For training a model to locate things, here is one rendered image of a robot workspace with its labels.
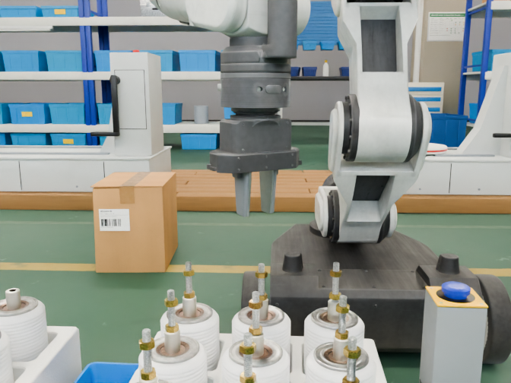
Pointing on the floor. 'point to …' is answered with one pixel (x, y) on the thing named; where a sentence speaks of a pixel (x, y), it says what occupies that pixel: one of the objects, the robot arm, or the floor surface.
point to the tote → (448, 129)
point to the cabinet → (428, 95)
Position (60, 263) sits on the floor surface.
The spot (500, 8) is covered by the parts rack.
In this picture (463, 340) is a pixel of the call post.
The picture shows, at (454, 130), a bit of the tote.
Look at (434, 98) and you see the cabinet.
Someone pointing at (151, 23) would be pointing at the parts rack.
